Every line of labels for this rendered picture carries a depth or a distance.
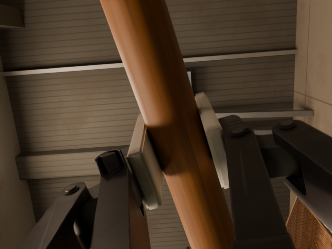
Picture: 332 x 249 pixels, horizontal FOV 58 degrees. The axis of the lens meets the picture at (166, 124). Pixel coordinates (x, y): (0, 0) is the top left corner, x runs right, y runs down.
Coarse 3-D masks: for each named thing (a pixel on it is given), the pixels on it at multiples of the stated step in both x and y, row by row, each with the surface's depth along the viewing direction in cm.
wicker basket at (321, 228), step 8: (296, 200) 186; (296, 208) 189; (296, 216) 190; (304, 216) 191; (312, 216) 191; (288, 224) 192; (296, 224) 193; (304, 224) 193; (312, 224) 193; (320, 224) 188; (288, 232) 194; (296, 232) 194; (304, 232) 195; (312, 232) 195; (320, 232) 189; (328, 232) 151; (296, 240) 196; (304, 240) 197; (312, 240) 197; (320, 240) 191; (328, 240) 180; (296, 248) 199; (312, 248) 195; (320, 248) 191; (328, 248) 180
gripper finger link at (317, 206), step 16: (272, 128) 12; (288, 128) 11; (304, 128) 11; (288, 144) 10; (304, 144) 10; (320, 144) 10; (304, 160) 9; (320, 160) 9; (304, 176) 10; (320, 176) 9; (304, 192) 11; (320, 192) 9; (320, 208) 10
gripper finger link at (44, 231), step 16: (64, 192) 12; (80, 192) 12; (48, 208) 12; (64, 208) 11; (80, 208) 12; (48, 224) 10; (64, 224) 10; (32, 240) 10; (48, 240) 10; (64, 240) 10; (80, 240) 12
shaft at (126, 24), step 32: (128, 0) 13; (160, 0) 14; (128, 32) 14; (160, 32) 14; (128, 64) 15; (160, 64) 14; (160, 96) 15; (192, 96) 16; (160, 128) 15; (192, 128) 15; (160, 160) 17; (192, 160) 16; (192, 192) 16; (192, 224) 17; (224, 224) 17
